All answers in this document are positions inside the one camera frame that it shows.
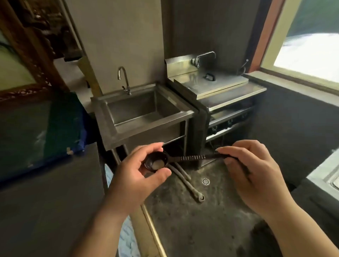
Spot carved dark wooden frame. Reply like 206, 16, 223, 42
0, 0, 83, 102

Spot curved chrome sink faucet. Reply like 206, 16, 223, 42
118, 66, 132, 96

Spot stainless steel cooker unit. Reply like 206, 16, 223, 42
164, 54, 267, 168

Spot window with wooden frame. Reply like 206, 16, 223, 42
248, 0, 339, 96

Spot stainless steel sink unit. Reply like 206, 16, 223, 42
91, 84, 199, 165

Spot chrome swivel tap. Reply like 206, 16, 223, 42
191, 51, 216, 68

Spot white basin edge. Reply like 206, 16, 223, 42
306, 149, 339, 196

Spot person's left hand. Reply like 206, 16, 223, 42
104, 142, 172, 216

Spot grey drain hose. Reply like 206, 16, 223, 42
168, 163, 205, 203

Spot person's right hand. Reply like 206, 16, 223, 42
216, 140, 296, 219

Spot black measuring spoon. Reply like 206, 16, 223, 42
144, 152, 250, 176

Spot yellow wooden plank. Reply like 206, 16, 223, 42
77, 57, 103, 97

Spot person's right forearm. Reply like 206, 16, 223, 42
264, 203, 339, 257

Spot person's left forearm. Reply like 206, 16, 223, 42
71, 203, 144, 257

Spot steel lid with black handle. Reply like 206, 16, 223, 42
173, 72, 249, 100

